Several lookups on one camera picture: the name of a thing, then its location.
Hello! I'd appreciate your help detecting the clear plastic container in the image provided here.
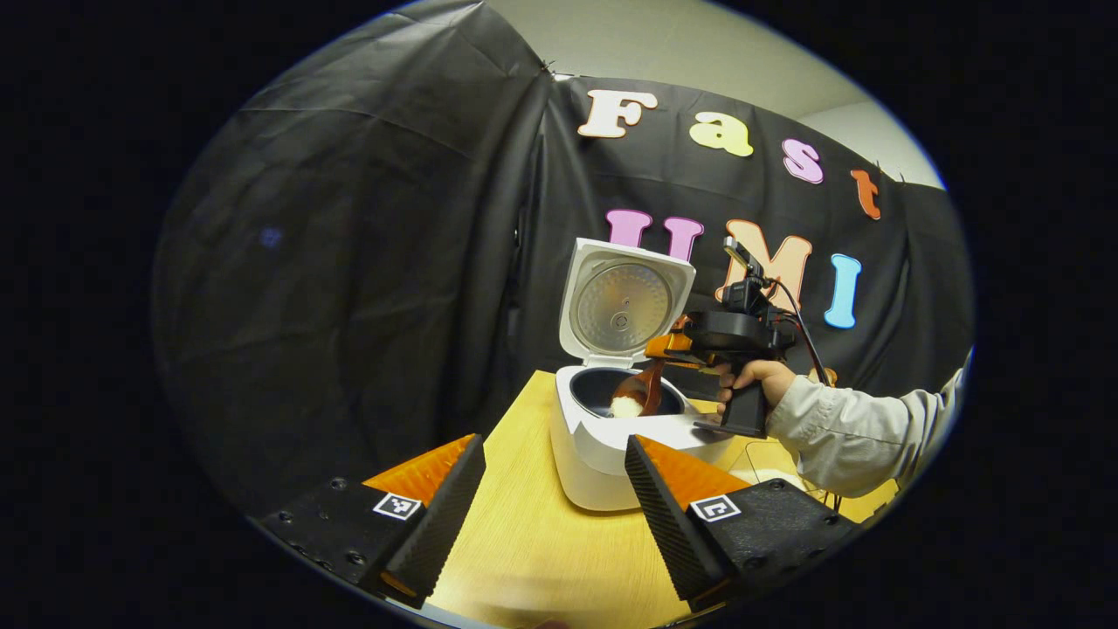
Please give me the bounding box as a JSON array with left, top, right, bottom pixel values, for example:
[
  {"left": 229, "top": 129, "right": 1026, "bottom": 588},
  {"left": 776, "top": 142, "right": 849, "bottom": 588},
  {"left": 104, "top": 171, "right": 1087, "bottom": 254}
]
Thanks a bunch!
[{"left": 728, "top": 435, "right": 839, "bottom": 516}]

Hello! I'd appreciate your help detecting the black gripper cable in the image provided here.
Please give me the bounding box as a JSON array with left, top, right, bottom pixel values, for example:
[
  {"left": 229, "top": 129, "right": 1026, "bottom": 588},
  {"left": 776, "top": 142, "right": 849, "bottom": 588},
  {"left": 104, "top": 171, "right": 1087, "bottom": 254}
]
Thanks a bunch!
[{"left": 773, "top": 278, "right": 832, "bottom": 387}]

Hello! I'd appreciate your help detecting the black backdrop cloth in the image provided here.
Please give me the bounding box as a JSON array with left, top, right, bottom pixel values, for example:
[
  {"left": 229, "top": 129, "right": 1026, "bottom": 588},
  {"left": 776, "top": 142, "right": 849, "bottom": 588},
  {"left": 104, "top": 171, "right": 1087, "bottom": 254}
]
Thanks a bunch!
[{"left": 153, "top": 0, "right": 975, "bottom": 516}]

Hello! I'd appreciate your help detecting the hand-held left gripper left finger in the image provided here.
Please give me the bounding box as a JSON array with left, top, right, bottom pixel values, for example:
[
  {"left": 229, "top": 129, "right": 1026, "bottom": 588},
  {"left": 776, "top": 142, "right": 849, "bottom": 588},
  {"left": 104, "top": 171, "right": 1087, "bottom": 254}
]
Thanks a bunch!
[{"left": 258, "top": 433, "right": 487, "bottom": 610}]

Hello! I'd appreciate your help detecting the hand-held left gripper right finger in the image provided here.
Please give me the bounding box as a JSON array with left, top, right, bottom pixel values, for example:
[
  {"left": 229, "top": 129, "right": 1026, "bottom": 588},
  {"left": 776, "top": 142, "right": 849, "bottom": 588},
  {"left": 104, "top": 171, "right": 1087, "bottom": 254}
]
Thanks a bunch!
[{"left": 624, "top": 434, "right": 861, "bottom": 612}]

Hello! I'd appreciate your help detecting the brown wooden spoon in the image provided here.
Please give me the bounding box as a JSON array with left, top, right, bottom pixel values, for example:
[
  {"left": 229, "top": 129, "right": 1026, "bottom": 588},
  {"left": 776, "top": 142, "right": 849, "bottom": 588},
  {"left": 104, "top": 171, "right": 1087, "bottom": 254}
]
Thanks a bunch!
[{"left": 610, "top": 314, "right": 691, "bottom": 418}]

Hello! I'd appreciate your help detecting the white rice cooker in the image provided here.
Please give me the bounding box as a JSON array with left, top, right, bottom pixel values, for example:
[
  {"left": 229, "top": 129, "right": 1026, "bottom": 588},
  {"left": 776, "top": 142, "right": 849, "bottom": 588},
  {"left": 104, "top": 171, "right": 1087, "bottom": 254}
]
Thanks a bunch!
[{"left": 550, "top": 238, "right": 735, "bottom": 512}]

